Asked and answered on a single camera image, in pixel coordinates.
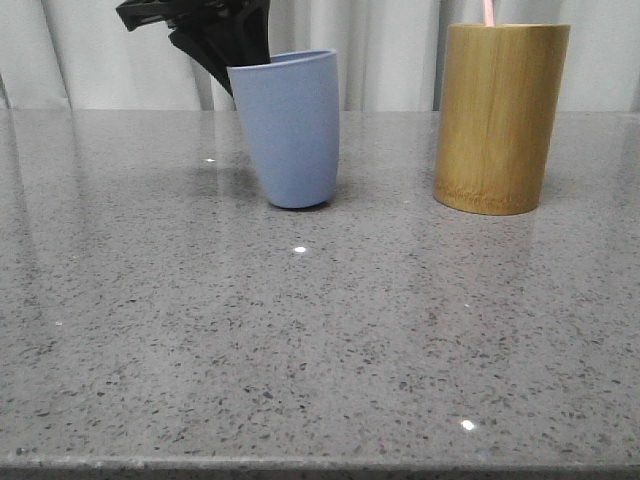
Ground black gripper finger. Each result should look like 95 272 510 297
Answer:
169 0 271 94
116 0 226 31

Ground blue plastic cup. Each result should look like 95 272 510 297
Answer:
227 49 340 209

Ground pink chopstick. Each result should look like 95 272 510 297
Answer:
482 0 495 27

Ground grey-white curtain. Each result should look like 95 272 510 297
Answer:
1 1 639 112

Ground bamboo cylinder holder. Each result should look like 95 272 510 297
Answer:
433 23 570 215

